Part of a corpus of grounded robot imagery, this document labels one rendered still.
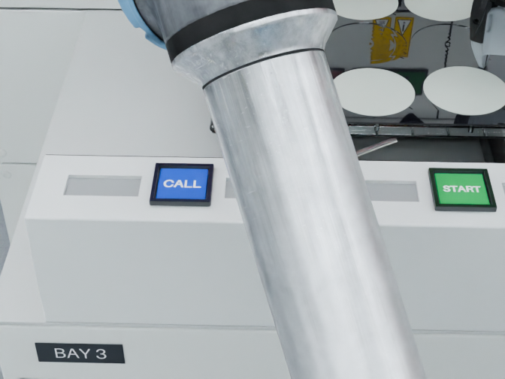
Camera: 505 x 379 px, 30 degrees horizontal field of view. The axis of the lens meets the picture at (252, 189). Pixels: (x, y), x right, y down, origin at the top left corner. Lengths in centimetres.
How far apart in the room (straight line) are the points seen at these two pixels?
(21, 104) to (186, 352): 72
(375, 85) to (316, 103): 54
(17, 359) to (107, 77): 45
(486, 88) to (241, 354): 44
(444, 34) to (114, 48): 46
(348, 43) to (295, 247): 65
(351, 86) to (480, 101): 15
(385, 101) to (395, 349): 55
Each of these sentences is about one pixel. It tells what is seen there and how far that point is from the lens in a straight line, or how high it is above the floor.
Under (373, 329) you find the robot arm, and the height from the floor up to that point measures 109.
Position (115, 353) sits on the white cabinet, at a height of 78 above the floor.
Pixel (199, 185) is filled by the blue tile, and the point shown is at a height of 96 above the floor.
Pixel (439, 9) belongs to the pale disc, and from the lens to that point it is 131.
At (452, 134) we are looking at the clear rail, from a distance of 108.
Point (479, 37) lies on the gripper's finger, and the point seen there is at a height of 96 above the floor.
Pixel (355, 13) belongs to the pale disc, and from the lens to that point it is 128.
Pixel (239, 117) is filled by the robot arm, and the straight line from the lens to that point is 60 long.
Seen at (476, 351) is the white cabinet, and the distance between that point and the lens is 99.
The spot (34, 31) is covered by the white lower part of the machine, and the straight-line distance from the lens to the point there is 151.
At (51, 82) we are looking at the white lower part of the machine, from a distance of 155.
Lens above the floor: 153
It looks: 40 degrees down
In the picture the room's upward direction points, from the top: straight up
